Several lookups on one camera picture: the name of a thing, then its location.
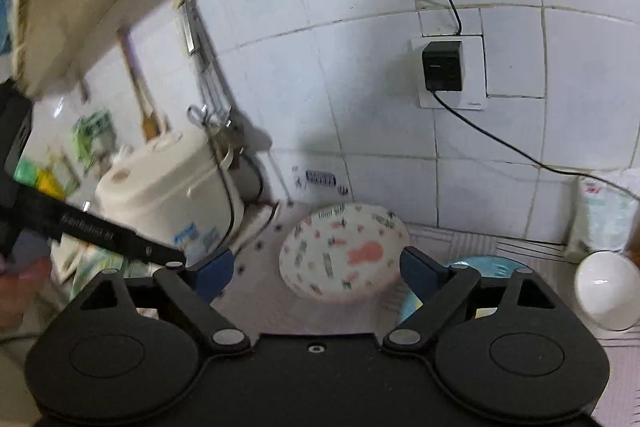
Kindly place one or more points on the hanging metal utensil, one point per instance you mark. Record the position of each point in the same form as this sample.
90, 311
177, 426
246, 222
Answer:
200, 52

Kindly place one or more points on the striped pink table mat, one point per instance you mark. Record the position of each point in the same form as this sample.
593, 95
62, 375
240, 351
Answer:
620, 357

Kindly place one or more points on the white wall socket plate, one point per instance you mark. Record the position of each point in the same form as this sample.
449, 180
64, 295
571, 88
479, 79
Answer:
475, 72

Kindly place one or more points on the dark rectangular wall sticker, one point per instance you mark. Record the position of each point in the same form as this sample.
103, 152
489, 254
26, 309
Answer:
320, 178

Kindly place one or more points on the light blue plate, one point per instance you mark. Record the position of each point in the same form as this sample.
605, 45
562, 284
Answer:
487, 266

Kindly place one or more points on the green and yellow packet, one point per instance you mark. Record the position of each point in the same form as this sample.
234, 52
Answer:
37, 177

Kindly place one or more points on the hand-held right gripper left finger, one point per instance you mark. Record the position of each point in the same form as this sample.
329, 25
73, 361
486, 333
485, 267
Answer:
215, 271

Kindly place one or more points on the wooden hanging spatula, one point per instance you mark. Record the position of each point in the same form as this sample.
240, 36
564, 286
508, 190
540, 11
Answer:
137, 82

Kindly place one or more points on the person's left forearm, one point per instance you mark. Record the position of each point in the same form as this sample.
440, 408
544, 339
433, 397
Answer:
22, 287

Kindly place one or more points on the black power adapter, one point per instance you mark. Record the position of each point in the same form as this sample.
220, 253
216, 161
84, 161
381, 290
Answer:
442, 67

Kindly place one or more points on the carrot print white plate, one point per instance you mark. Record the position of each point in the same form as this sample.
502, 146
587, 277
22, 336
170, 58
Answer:
340, 252

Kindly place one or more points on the small round wall sticker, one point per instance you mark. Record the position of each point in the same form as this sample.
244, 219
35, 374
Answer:
342, 189

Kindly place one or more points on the white packet bag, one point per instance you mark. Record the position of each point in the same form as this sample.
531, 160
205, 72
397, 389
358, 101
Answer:
600, 217

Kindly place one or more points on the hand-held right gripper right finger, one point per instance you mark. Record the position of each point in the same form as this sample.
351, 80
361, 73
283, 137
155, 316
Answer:
416, 271

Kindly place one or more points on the cream rice cooker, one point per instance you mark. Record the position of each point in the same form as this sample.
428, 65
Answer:
160, 187

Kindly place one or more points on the plain white bowl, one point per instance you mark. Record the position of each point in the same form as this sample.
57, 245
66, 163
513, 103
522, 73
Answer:
605, 292

